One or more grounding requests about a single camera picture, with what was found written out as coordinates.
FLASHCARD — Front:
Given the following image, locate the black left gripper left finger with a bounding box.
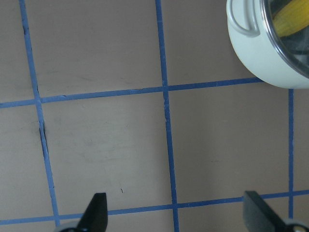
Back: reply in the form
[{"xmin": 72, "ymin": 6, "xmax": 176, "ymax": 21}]
[{"xmin": 74, "ymin": 193, "xmax": 108, "ymax": 232}]

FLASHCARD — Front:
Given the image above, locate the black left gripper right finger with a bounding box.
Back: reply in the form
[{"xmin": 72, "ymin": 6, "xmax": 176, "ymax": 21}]
[{"xmin": 243, "ymin": 191, "xmax": 288, "ymax": 232}]

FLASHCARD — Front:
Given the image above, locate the pale green electric pot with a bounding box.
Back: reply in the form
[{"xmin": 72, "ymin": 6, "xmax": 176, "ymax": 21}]
[{"xmin": 226, "ymin": 0, "xmax": 309, "ymax": 89}]

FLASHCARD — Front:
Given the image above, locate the yellow corn cob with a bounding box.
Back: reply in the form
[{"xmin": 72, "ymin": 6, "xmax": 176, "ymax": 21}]
[{"xmin": 273, "ymin": 0, "xmax": 309, "ymax": 37}]

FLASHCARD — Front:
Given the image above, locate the glass pot lid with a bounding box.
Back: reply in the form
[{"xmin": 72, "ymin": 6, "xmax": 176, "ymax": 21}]
[{"xmin": 260, "ymin": 0, "xmax": 309, "ymax": 78}]

